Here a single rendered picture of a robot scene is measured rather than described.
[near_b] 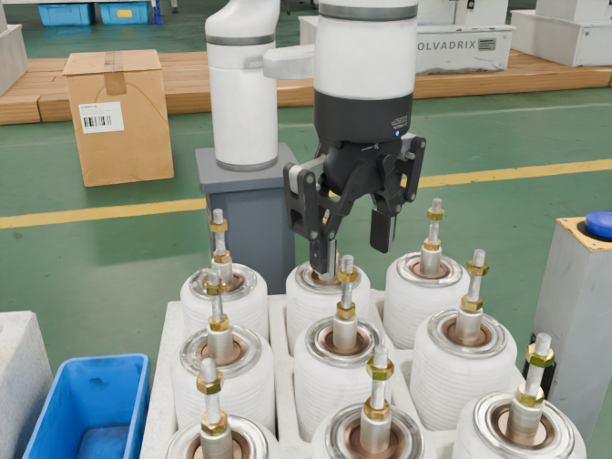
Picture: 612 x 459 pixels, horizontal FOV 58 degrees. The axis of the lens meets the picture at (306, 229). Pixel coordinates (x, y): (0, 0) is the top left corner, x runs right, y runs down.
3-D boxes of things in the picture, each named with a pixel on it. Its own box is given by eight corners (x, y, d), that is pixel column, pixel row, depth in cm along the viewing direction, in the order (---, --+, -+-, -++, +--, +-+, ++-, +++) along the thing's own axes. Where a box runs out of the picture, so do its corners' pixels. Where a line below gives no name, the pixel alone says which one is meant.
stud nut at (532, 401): (513, 400, 42) (515, 392, 42) (518, 387, 43) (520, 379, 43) (539, 411, 41) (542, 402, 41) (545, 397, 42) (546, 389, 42)
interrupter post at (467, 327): (479, 345, 53) (484, 317, 51) (453, 341, 53) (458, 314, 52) (477, 330, 55) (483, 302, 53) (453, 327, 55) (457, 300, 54)
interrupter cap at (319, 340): (324, 312, 58) (324, 307, 57) (394, 332, 55) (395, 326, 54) (290, 355, 52) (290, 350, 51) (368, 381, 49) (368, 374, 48)
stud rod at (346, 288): (343, 331, 52) (346, 260, 48) (337, 325, 52) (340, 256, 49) (352, 327, 52) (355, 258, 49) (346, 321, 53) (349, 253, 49)
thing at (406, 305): (446, 424, 67) (465, 300, 59) (369, 403, 70) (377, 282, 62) (457, 373, 75) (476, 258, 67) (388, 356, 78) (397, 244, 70)
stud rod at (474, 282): (470, 323, 53) (481, 255, 49) (461, 319, 53) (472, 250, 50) (476, 320, 53) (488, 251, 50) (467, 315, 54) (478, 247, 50)
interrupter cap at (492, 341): (511, 367, 50) (513, 361, 50) (425, 356, 52) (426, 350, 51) (502, 318, 57) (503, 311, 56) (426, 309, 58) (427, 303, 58)
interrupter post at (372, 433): (395, 451, 42) (399, 419, 40) (367, 461, 41) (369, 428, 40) (380, 428, 44) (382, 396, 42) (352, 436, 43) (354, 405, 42)
